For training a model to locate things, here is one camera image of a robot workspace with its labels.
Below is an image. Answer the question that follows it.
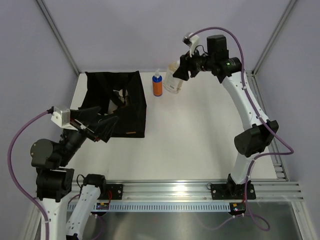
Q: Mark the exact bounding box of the white slotted cable duct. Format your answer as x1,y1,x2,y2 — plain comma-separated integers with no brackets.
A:
67,202,231,213

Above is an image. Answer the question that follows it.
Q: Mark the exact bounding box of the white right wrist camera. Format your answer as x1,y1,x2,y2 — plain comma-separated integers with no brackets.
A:
182,32,200,57

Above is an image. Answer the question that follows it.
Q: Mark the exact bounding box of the orange blue spray bottle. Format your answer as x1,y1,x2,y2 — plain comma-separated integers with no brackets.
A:
152,68,163,97

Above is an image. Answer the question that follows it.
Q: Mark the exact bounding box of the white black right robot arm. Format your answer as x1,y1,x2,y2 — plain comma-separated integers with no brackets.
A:
173,33,279,200

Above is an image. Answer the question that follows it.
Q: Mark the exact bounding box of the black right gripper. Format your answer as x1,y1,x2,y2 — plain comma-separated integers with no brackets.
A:
173,46,215,82

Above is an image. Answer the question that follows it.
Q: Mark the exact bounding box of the clear amber soap bottle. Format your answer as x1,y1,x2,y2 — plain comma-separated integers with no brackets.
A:
163,60,183,94

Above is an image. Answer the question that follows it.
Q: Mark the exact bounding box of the beige pump bottle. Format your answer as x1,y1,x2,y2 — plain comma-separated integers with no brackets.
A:
118,89,129,102

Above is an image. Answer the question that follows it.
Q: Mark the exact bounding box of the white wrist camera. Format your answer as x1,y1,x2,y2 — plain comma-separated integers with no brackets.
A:
182,32,200,57
51,105,76,131

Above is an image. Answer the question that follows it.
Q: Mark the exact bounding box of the aluminium corner post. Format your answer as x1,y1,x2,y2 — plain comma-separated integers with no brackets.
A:
35,0,81,76
251,0,299,77

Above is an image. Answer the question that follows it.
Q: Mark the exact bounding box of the green bottle beige cap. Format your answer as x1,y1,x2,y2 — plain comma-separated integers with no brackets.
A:
107,99,122,115

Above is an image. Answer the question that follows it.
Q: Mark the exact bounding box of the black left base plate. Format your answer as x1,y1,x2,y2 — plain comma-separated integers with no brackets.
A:
98,183,124,201

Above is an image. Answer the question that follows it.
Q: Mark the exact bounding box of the left aluminium corner post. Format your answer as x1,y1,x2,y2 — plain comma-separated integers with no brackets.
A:
35,0,81,76

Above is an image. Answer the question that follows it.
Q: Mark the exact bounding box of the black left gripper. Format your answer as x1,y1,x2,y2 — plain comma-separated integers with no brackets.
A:
57,106,118,167

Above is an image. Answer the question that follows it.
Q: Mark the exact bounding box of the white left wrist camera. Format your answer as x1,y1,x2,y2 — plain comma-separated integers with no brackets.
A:
51,105,76,131

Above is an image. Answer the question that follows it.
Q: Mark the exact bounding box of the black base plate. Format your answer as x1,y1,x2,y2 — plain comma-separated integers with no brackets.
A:
98,183,124,201
210,182,257,200

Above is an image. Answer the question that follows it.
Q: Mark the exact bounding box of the black canvas bag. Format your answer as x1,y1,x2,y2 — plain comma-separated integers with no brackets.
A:
80,71,147,138

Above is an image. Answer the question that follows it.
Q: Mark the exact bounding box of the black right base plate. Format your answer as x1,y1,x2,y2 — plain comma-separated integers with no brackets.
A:
210,182,257,200

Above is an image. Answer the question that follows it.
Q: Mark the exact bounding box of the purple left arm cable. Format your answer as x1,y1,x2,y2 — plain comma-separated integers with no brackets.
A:
7,107,108,240

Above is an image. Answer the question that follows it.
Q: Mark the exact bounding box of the right aluminium corner post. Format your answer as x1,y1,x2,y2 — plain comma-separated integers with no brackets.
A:
251,0,299,77

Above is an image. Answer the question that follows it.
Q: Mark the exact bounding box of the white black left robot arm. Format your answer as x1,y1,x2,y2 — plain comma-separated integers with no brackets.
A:
30,106,119,240

